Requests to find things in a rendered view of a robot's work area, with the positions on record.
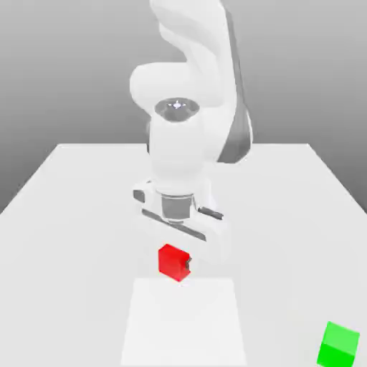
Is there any small green cube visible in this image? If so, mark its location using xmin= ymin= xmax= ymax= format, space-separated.
xmin=316 ymin=320 xmax=361 ymax=367

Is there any small red cube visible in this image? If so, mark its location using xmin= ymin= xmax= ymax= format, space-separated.
xmin=158 ymin=243 xmax=193 ymax=282

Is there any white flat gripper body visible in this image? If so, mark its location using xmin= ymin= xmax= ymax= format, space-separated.
xmin=140 ymin=208 xmax=232 ymax=267

